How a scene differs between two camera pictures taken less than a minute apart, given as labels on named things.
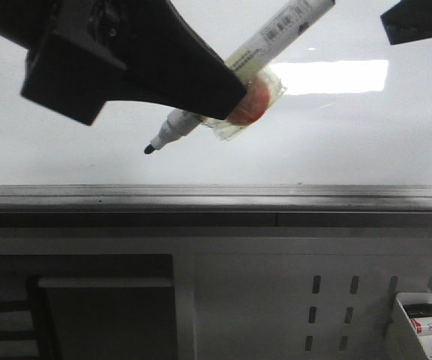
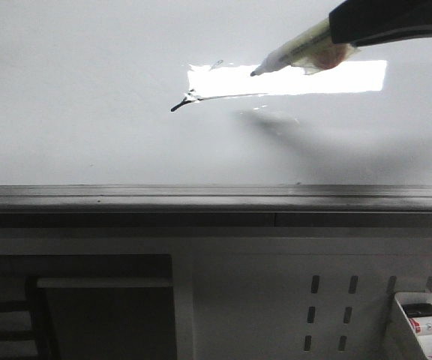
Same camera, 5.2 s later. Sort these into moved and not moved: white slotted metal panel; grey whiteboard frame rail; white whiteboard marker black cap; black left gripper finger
Moved: black left gripper finger; white whiteboard marker black cap
Not moved: white slotted metal panel; grey whiteboard frame rail
